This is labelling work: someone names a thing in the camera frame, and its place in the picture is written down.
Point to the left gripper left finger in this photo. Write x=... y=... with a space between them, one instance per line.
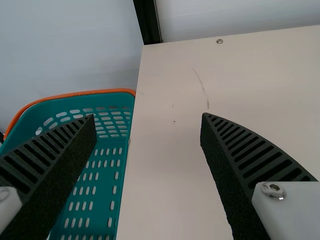
x=57 y=160

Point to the teal shopping basket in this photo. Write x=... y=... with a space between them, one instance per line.
x=107 y=180

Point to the black post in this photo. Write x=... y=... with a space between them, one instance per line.
x=148 y=20

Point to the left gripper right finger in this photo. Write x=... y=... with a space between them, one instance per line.
x=240 y=160

